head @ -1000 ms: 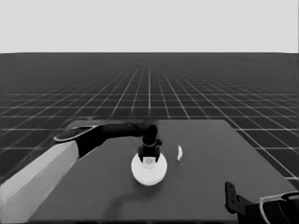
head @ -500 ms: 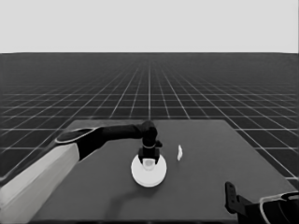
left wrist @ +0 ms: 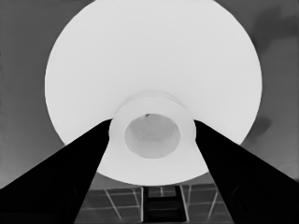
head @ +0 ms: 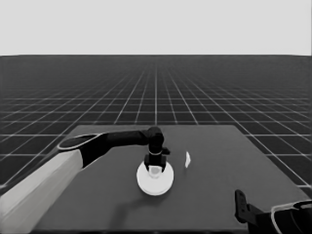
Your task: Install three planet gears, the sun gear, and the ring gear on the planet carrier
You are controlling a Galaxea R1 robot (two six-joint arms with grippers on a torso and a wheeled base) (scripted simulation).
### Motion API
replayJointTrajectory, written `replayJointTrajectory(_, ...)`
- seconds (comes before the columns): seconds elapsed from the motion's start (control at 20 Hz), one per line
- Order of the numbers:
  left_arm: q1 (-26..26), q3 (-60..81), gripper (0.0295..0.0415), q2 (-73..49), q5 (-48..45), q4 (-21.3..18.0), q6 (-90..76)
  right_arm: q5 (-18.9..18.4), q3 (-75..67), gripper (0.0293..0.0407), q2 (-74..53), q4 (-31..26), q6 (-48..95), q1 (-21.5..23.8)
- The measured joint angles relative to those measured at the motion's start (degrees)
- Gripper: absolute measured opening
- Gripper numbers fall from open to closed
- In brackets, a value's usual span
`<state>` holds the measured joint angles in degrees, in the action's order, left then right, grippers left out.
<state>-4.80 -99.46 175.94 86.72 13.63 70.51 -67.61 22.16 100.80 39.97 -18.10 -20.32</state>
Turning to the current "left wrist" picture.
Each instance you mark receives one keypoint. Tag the large thick white disc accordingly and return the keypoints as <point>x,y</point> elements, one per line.
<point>149,56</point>

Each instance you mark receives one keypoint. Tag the dark robot body block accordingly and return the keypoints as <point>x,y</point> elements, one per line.
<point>165,205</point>

